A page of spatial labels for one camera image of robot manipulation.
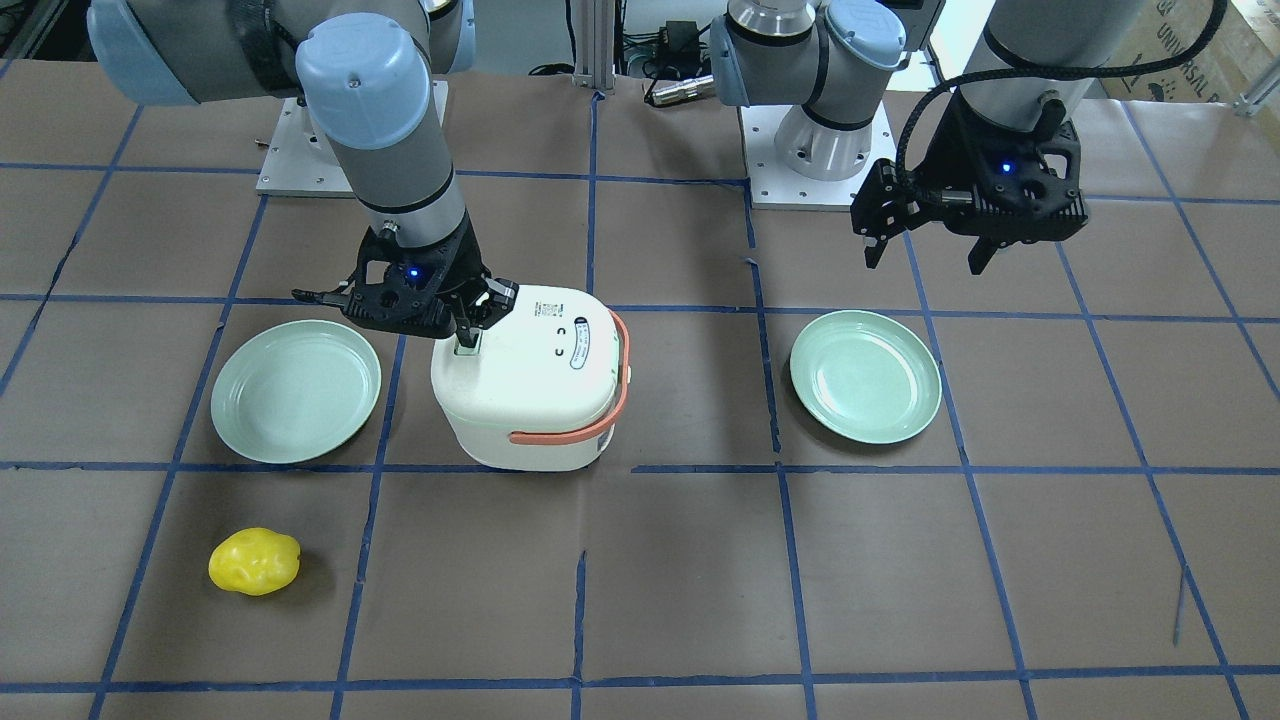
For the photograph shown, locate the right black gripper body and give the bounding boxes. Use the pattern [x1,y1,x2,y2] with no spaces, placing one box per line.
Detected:
[292,215,518,334]

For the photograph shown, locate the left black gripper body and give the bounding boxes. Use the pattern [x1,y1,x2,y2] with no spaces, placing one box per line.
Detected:
[850,95,1089,246]

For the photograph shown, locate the cream rice cooker orange handle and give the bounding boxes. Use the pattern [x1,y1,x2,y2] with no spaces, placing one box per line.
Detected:
[430,284,631,473]

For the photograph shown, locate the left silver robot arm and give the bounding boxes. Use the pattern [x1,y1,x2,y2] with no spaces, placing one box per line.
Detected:
[707,1,1230,274]

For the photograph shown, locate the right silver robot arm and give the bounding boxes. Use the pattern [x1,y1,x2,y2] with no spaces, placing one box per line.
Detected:
[86,1,518,348]

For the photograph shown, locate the green plate near left arm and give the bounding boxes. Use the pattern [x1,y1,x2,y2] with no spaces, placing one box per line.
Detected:
[788,310,942,445]

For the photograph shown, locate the green plate near right arm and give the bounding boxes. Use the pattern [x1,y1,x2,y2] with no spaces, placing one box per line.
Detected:
[210,320,381,464]

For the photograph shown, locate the yellow toy fruit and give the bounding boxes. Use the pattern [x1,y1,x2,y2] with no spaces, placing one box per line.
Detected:
[207,527,301,596]

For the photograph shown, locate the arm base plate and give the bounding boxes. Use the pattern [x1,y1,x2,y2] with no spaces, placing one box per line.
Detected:
[256,79,451,199]
[739,104,896,211]

